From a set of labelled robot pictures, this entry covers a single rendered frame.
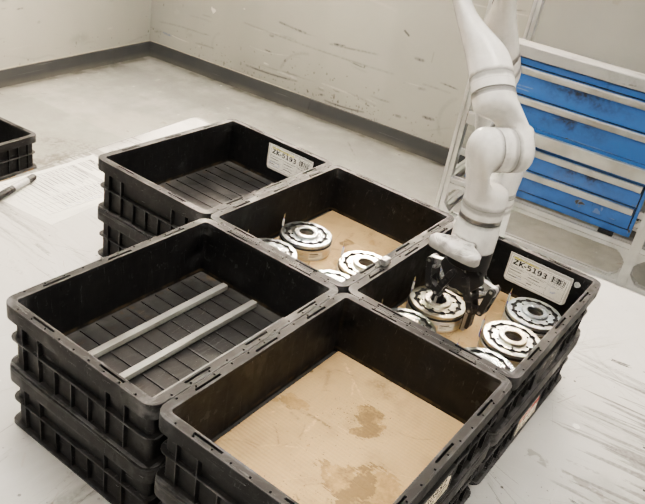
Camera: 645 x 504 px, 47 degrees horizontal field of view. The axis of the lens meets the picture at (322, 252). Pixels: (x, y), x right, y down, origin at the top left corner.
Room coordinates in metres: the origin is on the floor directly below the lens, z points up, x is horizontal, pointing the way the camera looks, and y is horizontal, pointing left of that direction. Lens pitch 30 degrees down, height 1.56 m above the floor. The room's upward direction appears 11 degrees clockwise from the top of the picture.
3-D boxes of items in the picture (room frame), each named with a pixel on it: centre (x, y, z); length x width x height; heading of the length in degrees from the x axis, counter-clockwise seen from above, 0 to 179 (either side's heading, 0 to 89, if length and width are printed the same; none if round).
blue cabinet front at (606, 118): (2.91, -0.87, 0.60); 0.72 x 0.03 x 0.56; 64
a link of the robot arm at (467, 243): (1.10, -0.23, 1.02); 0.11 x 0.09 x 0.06; 145
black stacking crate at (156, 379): (0.91, 0.19, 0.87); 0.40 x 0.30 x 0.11; 149
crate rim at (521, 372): (1.10, -0.28, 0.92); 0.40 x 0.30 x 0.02; 149
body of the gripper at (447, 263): (1.11, -0.24, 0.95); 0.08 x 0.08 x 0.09
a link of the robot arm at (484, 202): (1.11, -0.23, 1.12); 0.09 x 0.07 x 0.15; 113
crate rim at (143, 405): (0.91, 0.19, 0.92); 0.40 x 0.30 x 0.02; 149
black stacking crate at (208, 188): (1.41, 0.24, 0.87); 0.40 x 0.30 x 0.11; 149
